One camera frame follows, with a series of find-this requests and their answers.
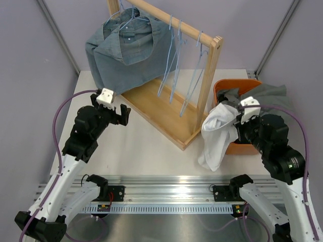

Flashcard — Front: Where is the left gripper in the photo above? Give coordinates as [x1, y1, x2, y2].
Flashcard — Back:
[91, 94, 130, 139]

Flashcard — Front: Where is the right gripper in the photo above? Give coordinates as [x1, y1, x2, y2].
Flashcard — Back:
[235, 110, 269, 154]

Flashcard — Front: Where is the white shirt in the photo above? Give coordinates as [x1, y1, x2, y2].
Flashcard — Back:
[198, 103, 238, 171]

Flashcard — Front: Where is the grey pleated skirt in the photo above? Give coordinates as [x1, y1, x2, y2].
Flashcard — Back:
[217, 84, 293, 110]

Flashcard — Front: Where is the blue wire hanger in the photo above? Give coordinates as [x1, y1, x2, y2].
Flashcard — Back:
[180, 31, 208, 117]

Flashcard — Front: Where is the light blue denim garment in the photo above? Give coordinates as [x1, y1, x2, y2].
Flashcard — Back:
[85, 24, 146, 94]

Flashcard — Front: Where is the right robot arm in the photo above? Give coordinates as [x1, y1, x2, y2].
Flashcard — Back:
[229, 114, 322, 241]

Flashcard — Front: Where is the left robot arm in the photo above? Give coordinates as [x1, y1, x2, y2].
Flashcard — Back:
[15, 88, 131, 241]

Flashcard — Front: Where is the orange plastic basket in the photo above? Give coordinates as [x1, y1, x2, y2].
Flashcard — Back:
[212, 79, 262, 155]

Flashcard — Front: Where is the wooden clothes rack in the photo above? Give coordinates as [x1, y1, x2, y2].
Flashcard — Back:
[120, 1, 223, 150]

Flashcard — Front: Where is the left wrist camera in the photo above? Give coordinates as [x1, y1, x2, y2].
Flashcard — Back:
[96, 88, 116, 110]

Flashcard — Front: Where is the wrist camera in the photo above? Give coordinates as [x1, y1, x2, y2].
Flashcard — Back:
[96, 88, 116, 110]
[240, 96, 261, 124]

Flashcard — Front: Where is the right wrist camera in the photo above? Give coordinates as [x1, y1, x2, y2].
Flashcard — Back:
[240, 96, 261, 124]

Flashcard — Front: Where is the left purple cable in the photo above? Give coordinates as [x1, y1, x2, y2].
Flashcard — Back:
[19, 90, 109, 242]

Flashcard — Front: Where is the purple cable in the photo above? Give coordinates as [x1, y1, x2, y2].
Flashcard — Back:
[199, 104, 318, 242]
[19, 90, 109, 242]

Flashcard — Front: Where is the aluminium rail base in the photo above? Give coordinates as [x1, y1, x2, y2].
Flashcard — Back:
[34, 175, 308, 215]

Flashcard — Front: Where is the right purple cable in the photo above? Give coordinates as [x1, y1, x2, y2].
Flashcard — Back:
[199, 104, 318, 242]

